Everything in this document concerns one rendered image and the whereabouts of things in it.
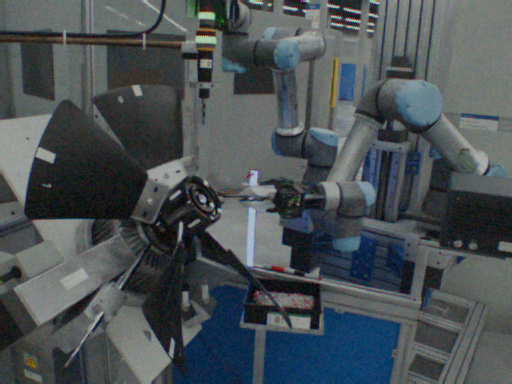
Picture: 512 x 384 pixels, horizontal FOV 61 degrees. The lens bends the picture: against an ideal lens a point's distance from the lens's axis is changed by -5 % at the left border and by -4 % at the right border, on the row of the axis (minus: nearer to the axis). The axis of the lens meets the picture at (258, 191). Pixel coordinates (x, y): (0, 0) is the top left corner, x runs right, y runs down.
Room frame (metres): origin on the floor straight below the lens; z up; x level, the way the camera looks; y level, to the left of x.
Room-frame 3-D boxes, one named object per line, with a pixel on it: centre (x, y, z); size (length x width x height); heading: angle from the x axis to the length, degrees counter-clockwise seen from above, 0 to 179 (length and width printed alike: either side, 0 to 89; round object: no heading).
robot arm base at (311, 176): (1.80, -0.25, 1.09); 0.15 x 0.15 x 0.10
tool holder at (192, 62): (1.04, 0.14, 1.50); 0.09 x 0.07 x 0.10; 105
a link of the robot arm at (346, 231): (1.20, -0.25, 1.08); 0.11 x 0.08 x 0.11; 25
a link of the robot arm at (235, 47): (1.31, 0.07, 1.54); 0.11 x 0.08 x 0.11; 68
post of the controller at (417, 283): (1.20, -0.49, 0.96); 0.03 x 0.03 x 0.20; 70
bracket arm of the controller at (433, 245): (1.17, -0.58, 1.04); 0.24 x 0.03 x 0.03; 70
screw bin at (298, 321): (1.17, -0.09, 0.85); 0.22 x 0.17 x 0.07; 84
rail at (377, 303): (1.35, -0.08, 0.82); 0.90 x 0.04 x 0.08; 70
